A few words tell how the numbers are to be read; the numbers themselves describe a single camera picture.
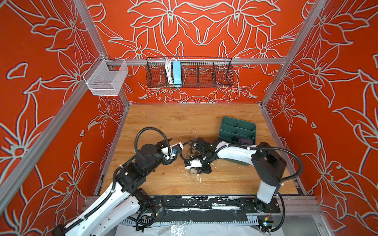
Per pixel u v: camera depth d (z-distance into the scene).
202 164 0.74
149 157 0.49
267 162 0.49
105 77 0.94
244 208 0.72
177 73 0.90
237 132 0.95
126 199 0.61
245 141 0.90
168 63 0.88
